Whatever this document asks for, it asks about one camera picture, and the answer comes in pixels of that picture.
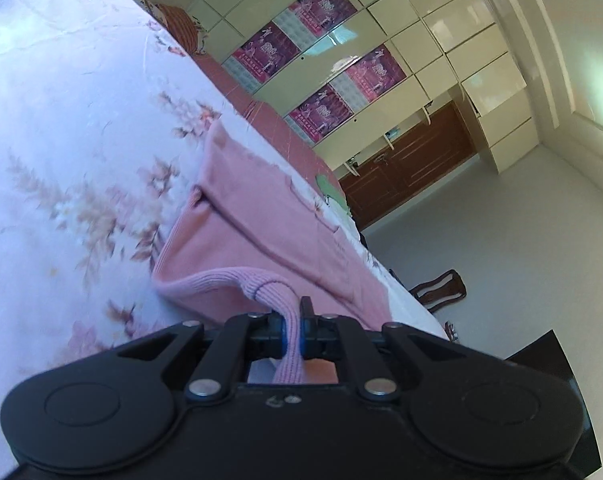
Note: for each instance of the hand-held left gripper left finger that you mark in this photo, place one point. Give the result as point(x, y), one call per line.
point(283, 334)

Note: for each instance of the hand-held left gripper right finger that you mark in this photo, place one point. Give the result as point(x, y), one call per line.
point(305, 334)

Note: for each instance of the pink long-sleeve sweater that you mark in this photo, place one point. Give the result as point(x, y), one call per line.
point(261, 220)

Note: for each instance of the dark wooden chair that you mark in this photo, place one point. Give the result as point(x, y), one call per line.
point(439, 290)

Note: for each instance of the light green cloth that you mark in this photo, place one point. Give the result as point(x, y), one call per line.
point(331, 195)

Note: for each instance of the brown wooden furniture edge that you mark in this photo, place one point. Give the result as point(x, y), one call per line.
point(451, 331)

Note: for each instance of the brown wooden door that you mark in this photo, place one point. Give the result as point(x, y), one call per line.
point(411, 165)

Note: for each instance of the white corner shelf unit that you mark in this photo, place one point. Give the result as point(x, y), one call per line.
point(386, 140)

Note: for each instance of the small blue bottle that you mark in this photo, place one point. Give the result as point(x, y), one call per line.
point(392, 134)

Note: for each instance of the red checked blanket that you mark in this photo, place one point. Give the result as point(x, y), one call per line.
point(261, 110)

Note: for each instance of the black flat board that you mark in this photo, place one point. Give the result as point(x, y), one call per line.
point(561, 375)

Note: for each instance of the white floral bed sheet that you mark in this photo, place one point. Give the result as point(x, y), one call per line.
point(56, 110)

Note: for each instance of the cream glossy wardrobe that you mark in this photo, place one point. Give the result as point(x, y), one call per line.
point(431, 35)

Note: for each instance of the striped patterned pillow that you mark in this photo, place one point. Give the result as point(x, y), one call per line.
point(179, 22)

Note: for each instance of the pink wall poster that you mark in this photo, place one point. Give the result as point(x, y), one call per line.
point(376, 72)
point(325, 6)
point(265, 56)
point(321, 114)

